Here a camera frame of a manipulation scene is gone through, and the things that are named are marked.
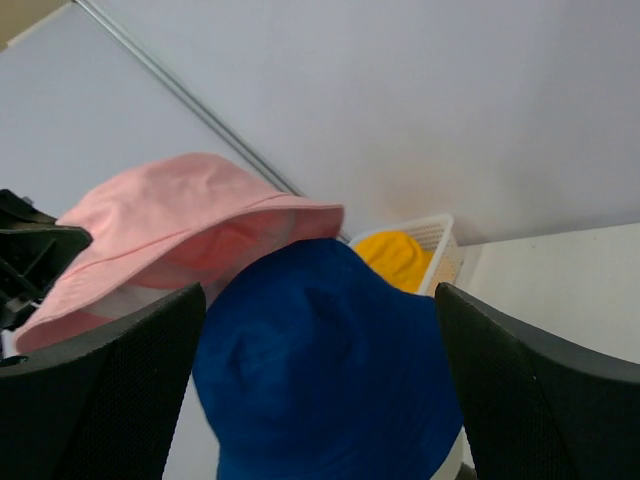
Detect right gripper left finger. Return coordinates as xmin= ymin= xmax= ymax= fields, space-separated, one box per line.
xmin=1 ymin=284 xmax=206 ymax=479

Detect white perforated plastic basket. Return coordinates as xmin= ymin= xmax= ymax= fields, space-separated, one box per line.
xmin=349 ymin=214 xmax=463 ymax=296

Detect yellow bucket hat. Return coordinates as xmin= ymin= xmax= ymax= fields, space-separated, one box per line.
xmin=354 ymin=231 xmax=434 ymax=293

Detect blue bucket hat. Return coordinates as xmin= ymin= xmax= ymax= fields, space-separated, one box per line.
xmin=193 ymin=239 xmax=463 ymax=479

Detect left aluminium frame post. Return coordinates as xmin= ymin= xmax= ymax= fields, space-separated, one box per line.
xmin=72 ymin=0 xmax=351 ymax=241

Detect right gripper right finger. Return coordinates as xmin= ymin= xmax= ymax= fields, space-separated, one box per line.
xmin=435 ymin=283 xmax=639 ymax=479

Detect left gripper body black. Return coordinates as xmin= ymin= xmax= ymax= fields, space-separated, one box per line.
xmin=1 ymin=189 xmax=93 ymax=330

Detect pink bucket hat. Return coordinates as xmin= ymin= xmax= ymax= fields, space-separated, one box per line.
xmin=13 ymin=153 xmax=344 ymax=354

